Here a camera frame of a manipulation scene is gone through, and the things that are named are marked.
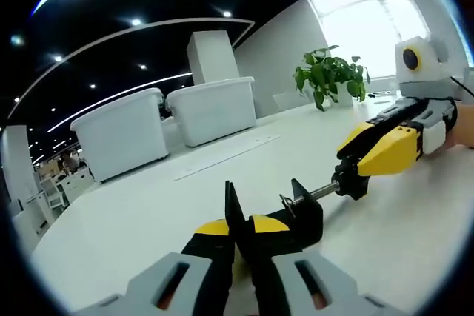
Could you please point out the white square pillar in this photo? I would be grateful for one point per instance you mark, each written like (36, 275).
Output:
(211, 57)
(16, 168)

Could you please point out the white plastic storage bin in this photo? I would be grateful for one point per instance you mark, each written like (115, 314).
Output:
(118, 138)
(215, 112)

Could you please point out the straight ceiling light strip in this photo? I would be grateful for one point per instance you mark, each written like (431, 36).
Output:
(155, 83)

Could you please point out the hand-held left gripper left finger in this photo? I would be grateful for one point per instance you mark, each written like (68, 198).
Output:
(207, 257)

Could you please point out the white chair back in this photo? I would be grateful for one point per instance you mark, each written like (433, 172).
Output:
(285, 100)

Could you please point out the bright window with blinds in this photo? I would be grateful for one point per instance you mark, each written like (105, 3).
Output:
(370, 16)

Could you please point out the white low cabinet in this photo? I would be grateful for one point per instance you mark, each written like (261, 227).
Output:
(76, 183)

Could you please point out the white office chair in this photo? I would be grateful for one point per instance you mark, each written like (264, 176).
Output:
(53, 194)

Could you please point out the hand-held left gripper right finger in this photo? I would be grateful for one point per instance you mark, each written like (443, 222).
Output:
(266, 275)

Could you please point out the black fixed fixture clamp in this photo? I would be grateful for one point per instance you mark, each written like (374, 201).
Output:
(307, 220)

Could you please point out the retaining clip screw with knob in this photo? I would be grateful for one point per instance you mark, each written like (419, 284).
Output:
(348, 186)

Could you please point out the white desk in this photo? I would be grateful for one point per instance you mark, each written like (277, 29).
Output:
(148, 220)

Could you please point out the round ceiling spotlights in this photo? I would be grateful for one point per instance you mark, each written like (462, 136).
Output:
(136, 21)

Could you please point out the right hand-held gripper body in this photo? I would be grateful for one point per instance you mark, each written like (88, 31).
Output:
(426, 72)

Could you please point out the green plant in white pot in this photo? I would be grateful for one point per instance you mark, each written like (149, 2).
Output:
(326, 68)

